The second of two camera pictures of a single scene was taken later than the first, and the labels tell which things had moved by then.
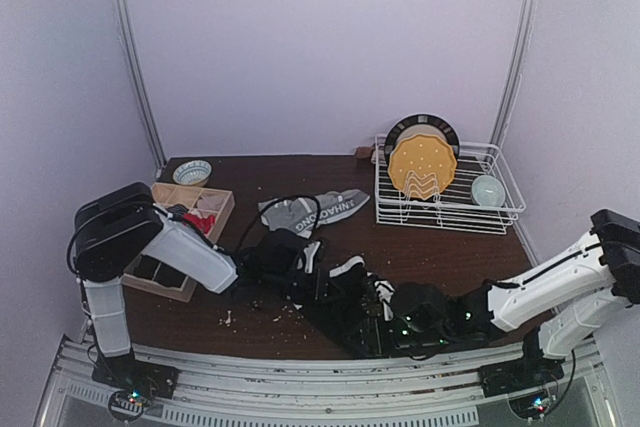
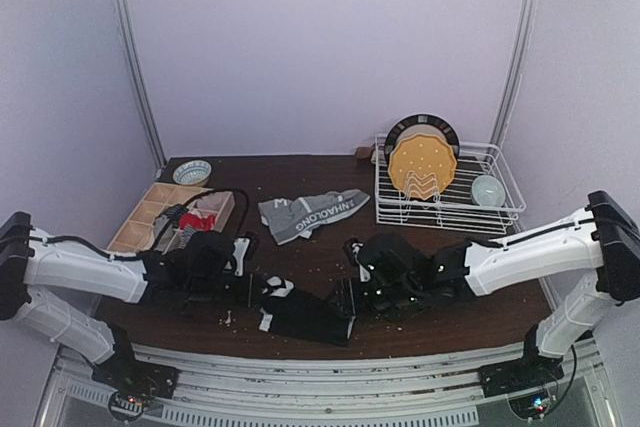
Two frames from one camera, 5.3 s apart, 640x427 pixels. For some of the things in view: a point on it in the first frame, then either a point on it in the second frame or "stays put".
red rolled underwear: (203, 223) stays put
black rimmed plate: (422, 124) stays put
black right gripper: (364, 328) to (347, 304)
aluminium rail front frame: (573, 391) stays put
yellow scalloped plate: (422, 167) stays put
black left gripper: (325, 289) to (255, 300)
